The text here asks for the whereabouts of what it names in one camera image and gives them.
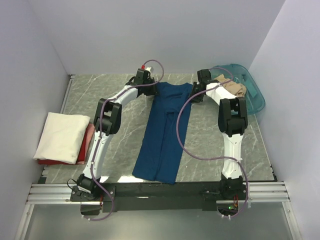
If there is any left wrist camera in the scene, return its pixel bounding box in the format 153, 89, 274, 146
141, 65, 154, 74

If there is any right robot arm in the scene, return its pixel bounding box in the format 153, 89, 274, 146
190, 69, 248, 200

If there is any teal plastic bin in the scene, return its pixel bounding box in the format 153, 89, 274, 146
209, 63, 266, 115

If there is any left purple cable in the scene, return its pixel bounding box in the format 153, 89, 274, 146
91, 59, 165, 222

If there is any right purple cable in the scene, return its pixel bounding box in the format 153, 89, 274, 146
176, 66, 251, 220

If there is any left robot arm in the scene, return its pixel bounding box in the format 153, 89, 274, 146
76, 65, 157, 201

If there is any blue t-shirt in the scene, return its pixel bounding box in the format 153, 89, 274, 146
132, 82, 192, 184

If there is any red folded t-shirt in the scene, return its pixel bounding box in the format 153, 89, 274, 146
37, 139, 88, 166

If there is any beige garment in bin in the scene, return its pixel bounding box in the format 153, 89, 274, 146
214, 74, 247, 97

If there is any black base beam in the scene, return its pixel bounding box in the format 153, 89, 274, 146
70, 181, 247, 213

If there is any pink folded t-shirt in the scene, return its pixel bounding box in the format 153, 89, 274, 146
76, 123, 95, 165

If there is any purple cable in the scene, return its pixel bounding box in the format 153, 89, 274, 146
91, 59, 165, 222
176, 66, 251, 220

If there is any white folded t-shirt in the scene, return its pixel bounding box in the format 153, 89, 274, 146
33, 112, 90, 165

